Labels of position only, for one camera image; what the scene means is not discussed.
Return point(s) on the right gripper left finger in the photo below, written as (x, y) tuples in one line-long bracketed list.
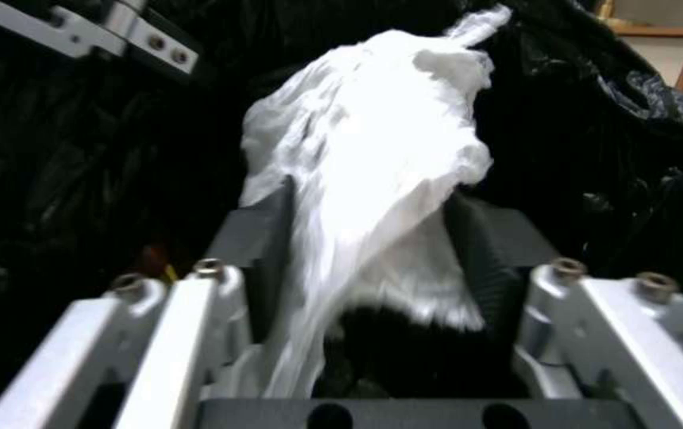
[(198, 321)]

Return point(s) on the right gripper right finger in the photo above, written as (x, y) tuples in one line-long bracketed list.
[(592, 321)]

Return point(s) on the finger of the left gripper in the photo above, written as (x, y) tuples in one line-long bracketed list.
[(109, 31)]

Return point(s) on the black plastic trash bag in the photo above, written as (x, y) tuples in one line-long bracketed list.
[(586, 134)]

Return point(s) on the white plastic bag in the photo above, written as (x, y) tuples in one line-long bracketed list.
[(365, 134)]

